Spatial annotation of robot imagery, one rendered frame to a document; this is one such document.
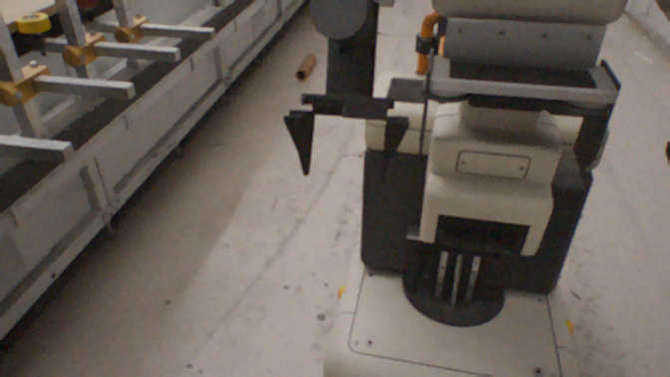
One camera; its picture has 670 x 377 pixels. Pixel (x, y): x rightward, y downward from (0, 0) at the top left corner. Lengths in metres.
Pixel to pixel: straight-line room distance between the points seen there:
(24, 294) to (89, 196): 0.43
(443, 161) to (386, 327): 0.57
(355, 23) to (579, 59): 0.43
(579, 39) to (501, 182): 0.28
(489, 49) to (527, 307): 0.85
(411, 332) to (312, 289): 0.57
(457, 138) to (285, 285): 1.10
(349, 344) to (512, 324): 0.43
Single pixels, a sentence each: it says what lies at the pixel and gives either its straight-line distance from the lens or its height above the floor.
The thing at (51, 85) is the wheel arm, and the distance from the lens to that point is 1.41.
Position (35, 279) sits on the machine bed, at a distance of 1.90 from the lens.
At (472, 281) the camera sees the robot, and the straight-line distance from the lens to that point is 1.40.
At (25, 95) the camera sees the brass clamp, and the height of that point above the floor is 0.82.
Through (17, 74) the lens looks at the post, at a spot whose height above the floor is 0.87.
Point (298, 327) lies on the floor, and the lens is 1.74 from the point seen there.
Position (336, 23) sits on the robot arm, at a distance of 0.52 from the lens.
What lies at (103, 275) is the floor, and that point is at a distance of 2.08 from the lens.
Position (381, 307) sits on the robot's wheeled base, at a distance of 1.42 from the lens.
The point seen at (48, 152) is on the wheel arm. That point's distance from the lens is 1.15.
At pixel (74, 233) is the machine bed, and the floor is 0.17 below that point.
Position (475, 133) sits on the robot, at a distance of 0.94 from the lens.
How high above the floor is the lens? 1.33
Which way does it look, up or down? 35 degrees down
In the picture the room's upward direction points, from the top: straight up
